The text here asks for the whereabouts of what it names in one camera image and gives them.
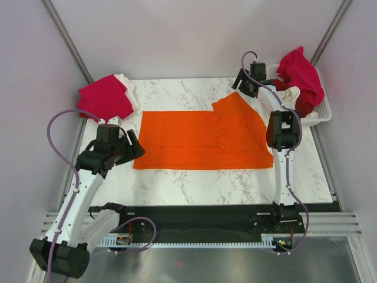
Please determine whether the folded white t shirt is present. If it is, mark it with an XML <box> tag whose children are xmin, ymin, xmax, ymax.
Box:
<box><xmin>114</xmin><ymin>73</ymin><xmax>140</xmax><ymax>111</ymax></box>

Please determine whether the folded magenta t shirt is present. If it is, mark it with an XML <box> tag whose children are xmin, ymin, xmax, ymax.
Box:
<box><xmin>77</xmin><ymin>74</ymin><xmax>136</xmax><ymax>121</ymax></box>

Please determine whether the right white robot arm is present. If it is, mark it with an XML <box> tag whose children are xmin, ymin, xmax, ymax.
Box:
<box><xmin>232</xmin><ymin>60</ymin><xmax>302</xmax><ymax>232</ymax></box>

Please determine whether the crumpled magenta t shirt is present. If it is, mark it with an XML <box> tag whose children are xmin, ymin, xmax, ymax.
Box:
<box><xmin>277</xmin><ymin>46</ymin><xmax>325</xmax><ymax>106</ymax></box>

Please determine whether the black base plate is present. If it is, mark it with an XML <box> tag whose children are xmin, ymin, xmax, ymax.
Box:
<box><xmin>94</xmin><ymin>203</ymin><xmax>306</xmax><ymax>244</ymax></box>

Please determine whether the orange t shirt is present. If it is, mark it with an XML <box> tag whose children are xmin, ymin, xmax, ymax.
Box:
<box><xmin>134</xmin><ymin>93</ymin><xmax>273</xmax><ymax>170</ymax></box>

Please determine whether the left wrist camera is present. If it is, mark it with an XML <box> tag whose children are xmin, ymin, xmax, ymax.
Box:
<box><xmin>107</xmin><ymin>117</ymin><xmax>122</xmax><ymax>127</ymax></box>

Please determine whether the aluminium frame rail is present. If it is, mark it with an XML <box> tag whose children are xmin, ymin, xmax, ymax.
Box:
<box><xmin>41</xmin><ymin>212</ymin><xmax>99</xmax><ymax>235</ymax></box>

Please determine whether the white slotted cable duct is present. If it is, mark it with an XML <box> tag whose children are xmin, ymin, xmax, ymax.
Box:
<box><xmin>97</xmin><ymin>234</ymin><xmax>276</xmax><ymax>249</ymax></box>

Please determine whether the crumpled white t shirt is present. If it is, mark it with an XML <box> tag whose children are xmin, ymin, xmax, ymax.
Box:
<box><xmin>277</xmin><ymin>87</ymin><xmax>319</xmax><ymax>119</ymax></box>

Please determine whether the dark red t shirt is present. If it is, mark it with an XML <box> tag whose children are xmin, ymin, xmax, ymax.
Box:
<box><xmin>270</xmin><ymin>79</ymin><xmax>314</xmax><ymax>117</ymax></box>

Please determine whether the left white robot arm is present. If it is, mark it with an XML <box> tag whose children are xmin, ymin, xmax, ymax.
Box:
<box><xmin>29</xmin><ymin>124</ymin><xmax>145</xmax><ymax>279</ymax></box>

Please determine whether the white plastic basket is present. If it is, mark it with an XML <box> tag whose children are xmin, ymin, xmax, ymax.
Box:
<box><xmin>266</xmin><ymin>64</ymin><xmax>333</xmax><ymax>127</ymax></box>

